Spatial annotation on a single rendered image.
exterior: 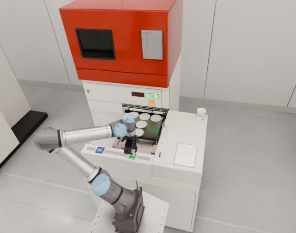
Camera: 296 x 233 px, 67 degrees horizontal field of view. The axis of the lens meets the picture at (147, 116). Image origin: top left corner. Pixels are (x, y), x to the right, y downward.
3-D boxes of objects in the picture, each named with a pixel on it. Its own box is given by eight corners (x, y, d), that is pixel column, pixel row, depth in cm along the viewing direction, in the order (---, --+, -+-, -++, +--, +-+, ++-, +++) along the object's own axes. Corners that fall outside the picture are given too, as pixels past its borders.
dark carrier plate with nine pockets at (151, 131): (129, 110, 217) (129, 110, 216) (164, 114, 209) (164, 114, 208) (116, 135, 191) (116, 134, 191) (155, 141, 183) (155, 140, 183)
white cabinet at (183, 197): (118, 165, 279) (108, 114, 227) (198, 180, 256) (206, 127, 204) (97, 214, 232) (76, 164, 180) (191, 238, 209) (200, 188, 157)
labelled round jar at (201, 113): (196, 115, 194) (197, 107, 188) (204, 116, 193) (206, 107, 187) (195, 120, 189) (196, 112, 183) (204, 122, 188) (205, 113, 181)
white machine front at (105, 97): (91, 110, 233) (81, 76, 207) (169, 120, 214) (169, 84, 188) (89, 112, 230) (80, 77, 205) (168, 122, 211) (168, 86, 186)
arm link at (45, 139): (29, 132, 109) (127, 119, 126) (32, 130, 119) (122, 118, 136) (33, 156, 110) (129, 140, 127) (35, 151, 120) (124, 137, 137)
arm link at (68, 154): (105, 199, 134) (28, 140, 118) (100, 190, 148) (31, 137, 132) (118, 182, 137) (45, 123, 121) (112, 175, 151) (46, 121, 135)
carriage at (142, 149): (115, 143, 190) (115, 140, 188) (157, 150, 182) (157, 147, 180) (111, 150, 184) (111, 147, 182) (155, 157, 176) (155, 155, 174)
